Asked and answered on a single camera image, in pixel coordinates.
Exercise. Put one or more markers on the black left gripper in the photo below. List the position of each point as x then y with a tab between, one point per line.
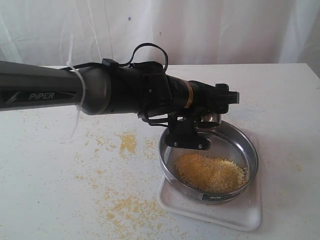
197	99

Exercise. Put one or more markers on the stainless steel cup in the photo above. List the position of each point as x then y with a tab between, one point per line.
210	120

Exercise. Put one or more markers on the yellow grain powder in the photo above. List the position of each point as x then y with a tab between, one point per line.
210	174

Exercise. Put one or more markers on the round steel mesh sieve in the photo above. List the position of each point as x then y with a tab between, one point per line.
227	141

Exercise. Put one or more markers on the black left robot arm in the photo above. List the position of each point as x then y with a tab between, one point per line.
106	88

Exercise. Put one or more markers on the white plastic tray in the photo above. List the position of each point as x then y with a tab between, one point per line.
240	210

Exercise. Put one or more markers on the white zip tie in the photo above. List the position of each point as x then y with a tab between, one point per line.
81	86

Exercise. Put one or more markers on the white backdrop curtain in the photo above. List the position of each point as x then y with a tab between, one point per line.
51	32

